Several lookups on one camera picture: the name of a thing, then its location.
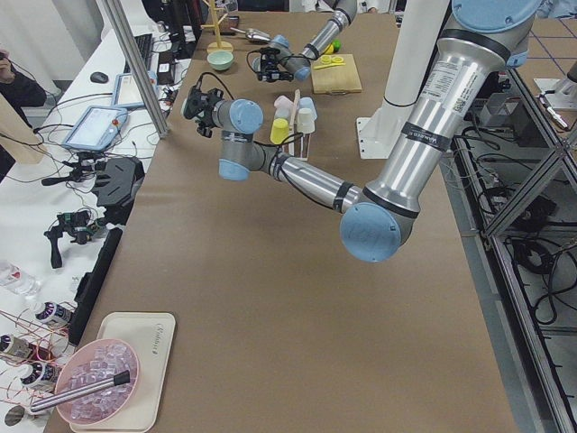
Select pink plastic cup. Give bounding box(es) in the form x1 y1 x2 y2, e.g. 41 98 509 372
273 95 294 120

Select white plastic cup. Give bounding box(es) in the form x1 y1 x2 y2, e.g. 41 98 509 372
297 108 316 134

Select wooden cutting board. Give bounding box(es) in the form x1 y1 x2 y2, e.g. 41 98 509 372
311 54 362 94

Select yellow plastic knife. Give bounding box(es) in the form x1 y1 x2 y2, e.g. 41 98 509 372
313 62 346 70

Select cream plastic tray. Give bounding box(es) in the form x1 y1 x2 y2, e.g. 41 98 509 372
70 311 177 433

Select metal scoop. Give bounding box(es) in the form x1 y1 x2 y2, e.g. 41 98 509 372
231 27 271 43

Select black keyboard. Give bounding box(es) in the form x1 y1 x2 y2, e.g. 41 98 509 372
133 33 153 70

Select wooden mug tree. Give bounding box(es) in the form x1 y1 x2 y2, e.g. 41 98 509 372
201 0 234 53

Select white wire cup rack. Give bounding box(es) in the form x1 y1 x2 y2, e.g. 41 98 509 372
274 89 317 161

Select black computer mouse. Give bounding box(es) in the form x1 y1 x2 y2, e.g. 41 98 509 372
89 71 109 84

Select clear plastic bottle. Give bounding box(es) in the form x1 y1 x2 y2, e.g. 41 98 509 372
1 259 41 296

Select light blue plastic cup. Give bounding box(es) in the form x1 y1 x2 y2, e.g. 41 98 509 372
298 97 316 113

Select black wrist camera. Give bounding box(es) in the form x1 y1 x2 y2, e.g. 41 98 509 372
260 47 280 61

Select green plastic cup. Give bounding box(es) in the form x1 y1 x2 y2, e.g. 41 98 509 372
181 96 202 120

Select yellow plastic cup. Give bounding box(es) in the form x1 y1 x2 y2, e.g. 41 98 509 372
270 117 289 145

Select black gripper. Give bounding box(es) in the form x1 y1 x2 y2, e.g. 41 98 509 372
191 88 224 138
257 58 293 82

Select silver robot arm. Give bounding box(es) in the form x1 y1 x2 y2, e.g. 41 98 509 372
181 1 539 263
252 1 357 83

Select metal scoop handle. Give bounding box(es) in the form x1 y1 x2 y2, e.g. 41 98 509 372
30 370 131 414

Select aluminium frame post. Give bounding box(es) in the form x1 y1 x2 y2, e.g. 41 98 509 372
102 0 169 138

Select pink bowl of ice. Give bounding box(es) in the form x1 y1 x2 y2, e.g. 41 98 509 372
54 338 142 426

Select blue teach pendant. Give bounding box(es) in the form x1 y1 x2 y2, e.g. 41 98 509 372
61 106 128 152
111 73 144 109

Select mint green bowl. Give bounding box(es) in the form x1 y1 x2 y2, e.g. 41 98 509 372
206 50 234 71

